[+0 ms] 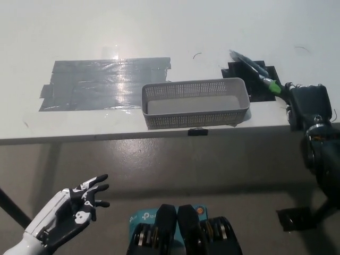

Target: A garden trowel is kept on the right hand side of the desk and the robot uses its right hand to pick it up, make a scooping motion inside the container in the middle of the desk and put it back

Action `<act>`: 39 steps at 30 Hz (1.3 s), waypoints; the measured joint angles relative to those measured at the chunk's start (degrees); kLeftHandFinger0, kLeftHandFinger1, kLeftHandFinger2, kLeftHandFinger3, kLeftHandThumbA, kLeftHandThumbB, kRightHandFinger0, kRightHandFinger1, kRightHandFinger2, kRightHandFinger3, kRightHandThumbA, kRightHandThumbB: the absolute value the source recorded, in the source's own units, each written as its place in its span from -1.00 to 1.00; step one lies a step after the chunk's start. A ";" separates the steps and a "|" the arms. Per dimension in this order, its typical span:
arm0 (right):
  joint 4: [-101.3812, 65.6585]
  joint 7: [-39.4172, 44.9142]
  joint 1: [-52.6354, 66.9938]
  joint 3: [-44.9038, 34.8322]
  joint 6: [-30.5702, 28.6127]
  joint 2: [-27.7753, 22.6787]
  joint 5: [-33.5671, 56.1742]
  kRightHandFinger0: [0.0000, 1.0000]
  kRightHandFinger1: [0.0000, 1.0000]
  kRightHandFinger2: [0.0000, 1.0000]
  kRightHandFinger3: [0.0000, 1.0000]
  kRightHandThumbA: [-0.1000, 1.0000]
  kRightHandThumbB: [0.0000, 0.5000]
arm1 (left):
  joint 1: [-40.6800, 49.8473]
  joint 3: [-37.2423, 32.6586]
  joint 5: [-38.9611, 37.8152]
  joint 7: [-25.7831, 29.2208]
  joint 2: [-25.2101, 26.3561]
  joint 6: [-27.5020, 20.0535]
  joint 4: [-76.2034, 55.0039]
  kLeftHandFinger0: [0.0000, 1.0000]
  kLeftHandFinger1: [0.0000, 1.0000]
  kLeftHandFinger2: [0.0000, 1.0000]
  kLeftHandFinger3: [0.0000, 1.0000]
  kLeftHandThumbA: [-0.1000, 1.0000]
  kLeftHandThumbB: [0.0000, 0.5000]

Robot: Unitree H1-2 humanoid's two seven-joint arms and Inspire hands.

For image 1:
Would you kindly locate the teal tp-link box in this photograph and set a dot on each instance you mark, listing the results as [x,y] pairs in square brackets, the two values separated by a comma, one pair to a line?
[144,215]

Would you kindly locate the black tape patch on desk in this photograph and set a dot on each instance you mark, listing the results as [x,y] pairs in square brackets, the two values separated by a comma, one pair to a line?
[261,95]

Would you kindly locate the large grey duct tape patch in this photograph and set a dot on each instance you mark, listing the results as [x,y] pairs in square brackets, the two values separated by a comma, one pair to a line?
[93,85]

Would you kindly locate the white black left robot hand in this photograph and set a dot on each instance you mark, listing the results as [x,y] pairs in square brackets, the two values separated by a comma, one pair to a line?
[66,220]

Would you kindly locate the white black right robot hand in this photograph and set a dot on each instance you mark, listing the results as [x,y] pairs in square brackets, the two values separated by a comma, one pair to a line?
[310,106]

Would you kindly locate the black desk leg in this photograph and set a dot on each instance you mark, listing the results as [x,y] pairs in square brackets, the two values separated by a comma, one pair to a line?
[322,213]
[13,207]

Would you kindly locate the grey perforated plastic basket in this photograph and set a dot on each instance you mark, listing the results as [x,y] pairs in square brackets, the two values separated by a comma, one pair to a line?
[196,119]

